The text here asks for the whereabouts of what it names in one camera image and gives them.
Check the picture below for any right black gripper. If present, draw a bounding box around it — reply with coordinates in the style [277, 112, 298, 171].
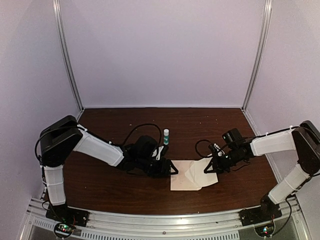
[204, 147, 242, 174]

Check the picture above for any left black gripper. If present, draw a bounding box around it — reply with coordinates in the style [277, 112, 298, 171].
[136, 156, 178, 179]

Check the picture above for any beige envelope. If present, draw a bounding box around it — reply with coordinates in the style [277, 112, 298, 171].
[170, 158, 219, 191]

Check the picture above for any green white glue stick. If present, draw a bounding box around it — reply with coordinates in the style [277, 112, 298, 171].
[163, 128, 170, 145]

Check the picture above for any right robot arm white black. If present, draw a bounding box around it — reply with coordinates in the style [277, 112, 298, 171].
[203, 120, 320, 221]

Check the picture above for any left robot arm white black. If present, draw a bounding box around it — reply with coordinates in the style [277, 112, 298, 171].
[34, 115, 179, 222]

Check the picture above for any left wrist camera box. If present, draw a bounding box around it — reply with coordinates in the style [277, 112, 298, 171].
[152, 145, 169, 161]

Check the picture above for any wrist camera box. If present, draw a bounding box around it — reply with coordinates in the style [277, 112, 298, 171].
[209, 143, 225, 157]
[152, 145, 169, 161]

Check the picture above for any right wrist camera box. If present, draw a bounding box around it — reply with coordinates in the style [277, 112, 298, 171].
[209, 143, 225, 157]

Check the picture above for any right black braided cable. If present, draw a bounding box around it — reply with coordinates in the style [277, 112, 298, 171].
[195, 139, 213, 159]

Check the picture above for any black braided cable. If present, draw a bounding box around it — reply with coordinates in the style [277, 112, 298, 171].
[195, 139, 213, 159]
[123, 123, 163, 148]

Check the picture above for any left black braided cable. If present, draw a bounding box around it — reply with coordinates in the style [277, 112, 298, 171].
[123, 123, 163, 148]

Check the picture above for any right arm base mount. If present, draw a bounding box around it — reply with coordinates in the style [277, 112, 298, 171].
[238, 207, 282, 238]

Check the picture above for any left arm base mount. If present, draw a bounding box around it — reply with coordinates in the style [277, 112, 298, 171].
[45, 206, 89, 239]

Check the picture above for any right aluminium frame post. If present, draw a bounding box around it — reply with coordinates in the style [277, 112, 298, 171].
[241, 0, 273, 112]

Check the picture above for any aluminium frame post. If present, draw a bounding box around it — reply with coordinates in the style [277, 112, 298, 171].
[241, 0, 273, 112]
[52, 0, 84, 112]

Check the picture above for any left aluminium frame post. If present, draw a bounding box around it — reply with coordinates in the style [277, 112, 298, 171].
[52, 0, 84, 112]

